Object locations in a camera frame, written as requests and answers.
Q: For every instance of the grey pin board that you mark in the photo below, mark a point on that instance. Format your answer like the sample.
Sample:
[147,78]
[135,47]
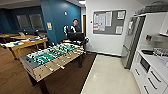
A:
[109,22]

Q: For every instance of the yellow wall sign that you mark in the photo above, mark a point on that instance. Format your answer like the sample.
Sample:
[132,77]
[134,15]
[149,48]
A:
[49,25]

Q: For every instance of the small white paper sheet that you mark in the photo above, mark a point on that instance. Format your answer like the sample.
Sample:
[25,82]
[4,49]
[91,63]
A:
[121,15]
[119,30]

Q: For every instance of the white wall cabinet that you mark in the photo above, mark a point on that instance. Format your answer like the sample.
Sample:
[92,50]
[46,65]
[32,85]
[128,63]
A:
[164,25]

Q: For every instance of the long wooden table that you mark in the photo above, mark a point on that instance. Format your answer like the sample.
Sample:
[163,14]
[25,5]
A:
[13,36]

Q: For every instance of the glass wall window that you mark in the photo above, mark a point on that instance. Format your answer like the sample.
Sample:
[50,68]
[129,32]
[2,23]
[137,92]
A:
[36,21]
[23,22]

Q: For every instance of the black wheeled cart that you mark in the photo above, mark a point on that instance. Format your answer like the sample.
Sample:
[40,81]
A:
[77,39]

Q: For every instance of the white drawer stack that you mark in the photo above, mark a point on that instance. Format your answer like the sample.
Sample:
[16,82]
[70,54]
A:
[150,80]

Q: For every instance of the green foosball table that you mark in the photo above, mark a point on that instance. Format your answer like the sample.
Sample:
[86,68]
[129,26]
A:
[50,58]

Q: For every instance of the stainless steel refrigerator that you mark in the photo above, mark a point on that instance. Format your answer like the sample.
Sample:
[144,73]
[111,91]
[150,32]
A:
[131,41]

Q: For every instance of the large white printed sheet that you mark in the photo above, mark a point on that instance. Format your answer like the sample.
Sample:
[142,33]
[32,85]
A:
[99,22]

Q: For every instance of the person in dark top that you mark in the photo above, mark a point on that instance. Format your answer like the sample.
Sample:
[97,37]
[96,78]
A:
[75,26]

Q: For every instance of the narrow white paper sheet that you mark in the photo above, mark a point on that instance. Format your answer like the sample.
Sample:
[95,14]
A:
[108,19]

